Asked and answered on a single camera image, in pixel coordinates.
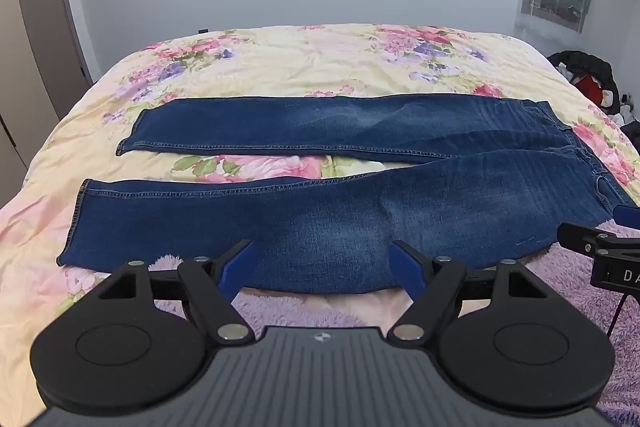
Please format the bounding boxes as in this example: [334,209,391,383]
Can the black and red clothes pile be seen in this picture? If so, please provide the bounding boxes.
[547,50,620,115]

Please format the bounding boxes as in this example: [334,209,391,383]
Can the beige wardrobe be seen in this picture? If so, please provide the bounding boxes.
[0,0,58,204]

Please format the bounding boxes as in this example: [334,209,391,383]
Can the purple fuzzy blanket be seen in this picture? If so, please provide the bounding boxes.
[148,219,640,427]

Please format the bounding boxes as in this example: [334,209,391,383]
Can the grey door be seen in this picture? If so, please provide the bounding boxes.
[18,0,91,118]

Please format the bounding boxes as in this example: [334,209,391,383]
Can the floral yellow bed quilt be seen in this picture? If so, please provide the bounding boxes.
[1,24,639,426]

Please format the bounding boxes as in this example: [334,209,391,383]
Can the black cable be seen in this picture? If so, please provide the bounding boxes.
[605,289,626,337]

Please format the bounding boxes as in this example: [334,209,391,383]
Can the blue denim jeans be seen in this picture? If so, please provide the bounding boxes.
[58,94,630,294]

